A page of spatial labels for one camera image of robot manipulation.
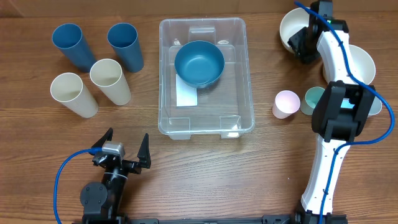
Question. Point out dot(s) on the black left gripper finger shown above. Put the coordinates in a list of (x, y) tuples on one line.
[(106, 137), (143, 154)]

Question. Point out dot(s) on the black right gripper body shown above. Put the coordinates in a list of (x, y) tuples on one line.
[(306, 46)]

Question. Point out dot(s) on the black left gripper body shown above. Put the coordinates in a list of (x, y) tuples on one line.
[(128, 164)]

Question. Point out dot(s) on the cream bowl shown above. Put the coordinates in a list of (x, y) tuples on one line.
[(363, 67), (291, 23)]

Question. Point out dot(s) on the green small cup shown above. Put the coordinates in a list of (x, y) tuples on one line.
[(311, 99)]

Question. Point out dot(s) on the pink small cup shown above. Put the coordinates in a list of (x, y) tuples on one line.
[(285, 104)]

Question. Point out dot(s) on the cream bowl front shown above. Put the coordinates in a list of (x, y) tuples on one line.
[(363, 67)]

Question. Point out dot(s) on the light blue small cup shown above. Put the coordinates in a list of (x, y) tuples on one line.
[(346, 104)]

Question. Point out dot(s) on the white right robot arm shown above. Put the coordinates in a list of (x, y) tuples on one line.
[(338, 117)]

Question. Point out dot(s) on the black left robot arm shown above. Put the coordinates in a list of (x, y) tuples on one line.
[(101, 200)]

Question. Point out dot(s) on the cream tall cup right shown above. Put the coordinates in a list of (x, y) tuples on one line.
[(108, 76)]

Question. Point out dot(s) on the cream tall cup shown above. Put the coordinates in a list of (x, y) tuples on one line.
[(108, 76), (69, 90)]

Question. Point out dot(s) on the cream tall cup front left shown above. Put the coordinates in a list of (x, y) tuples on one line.
[(69, 90)]

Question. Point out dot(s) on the white label in bin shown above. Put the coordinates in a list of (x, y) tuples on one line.
[(185, 95)]

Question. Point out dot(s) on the clear plastic storage bin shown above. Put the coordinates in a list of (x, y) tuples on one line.
[(225, 108)]

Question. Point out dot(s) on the grey small cup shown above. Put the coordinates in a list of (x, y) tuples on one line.
[(376, 107)]

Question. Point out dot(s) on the dark blue tall cup right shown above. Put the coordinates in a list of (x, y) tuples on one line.
[(124, 39)]

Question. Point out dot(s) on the dark blue tall cup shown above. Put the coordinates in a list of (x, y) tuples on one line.
[(124, 39), (69, 39)]

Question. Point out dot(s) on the dark blue tall cup left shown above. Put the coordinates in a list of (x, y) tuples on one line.
[(69, 39)]

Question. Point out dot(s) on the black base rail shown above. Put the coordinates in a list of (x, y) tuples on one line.
[(265, 219)]

